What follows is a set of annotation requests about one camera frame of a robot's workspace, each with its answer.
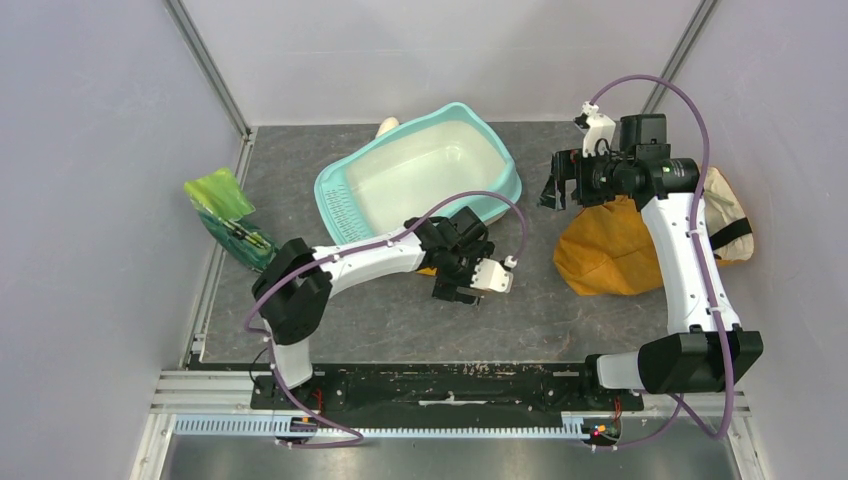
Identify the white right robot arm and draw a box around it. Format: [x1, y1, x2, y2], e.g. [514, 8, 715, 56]
[539, 108, 764, 409]

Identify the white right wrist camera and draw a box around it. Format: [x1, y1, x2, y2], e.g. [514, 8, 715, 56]
[574, 101, 616, 157]

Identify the orange cloth bag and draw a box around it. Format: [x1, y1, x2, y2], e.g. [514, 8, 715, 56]
[553, 166, 756, 297]

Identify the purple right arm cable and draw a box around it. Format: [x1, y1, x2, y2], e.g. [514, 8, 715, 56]
[582, 74, 738, 452]

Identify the white toy radish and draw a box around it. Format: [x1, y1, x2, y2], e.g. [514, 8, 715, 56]
[375, 117, 400, 138]

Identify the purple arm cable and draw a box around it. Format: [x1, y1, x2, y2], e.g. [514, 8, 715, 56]
[582, 74, 738, 452]
[243, 190, 529, 451]

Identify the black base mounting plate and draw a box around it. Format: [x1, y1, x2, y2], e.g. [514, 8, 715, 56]
[291, 362, 644, 429]

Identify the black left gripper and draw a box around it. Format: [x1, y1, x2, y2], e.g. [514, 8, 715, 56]
[432, 241, 494, 307]

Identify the green litter bag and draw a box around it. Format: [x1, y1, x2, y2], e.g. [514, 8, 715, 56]
[183, 167, 279, 273]

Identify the black bag clip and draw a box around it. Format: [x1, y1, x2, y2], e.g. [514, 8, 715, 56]
[223, 220, 272, 250]

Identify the white slotted cable duct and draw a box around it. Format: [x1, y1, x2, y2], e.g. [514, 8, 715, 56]
[174, 414, 590, 440]

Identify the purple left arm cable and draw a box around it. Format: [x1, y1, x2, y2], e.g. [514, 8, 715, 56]
[243, 190, 529, 451]

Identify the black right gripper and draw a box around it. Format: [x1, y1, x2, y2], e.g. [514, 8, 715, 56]
[536, 146, 634, 210]

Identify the teal plastic litter box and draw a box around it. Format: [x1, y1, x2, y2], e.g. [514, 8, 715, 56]
[314, 102, 523, 244]

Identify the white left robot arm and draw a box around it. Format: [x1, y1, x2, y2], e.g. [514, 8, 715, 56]
[252, 207, 511, 409]

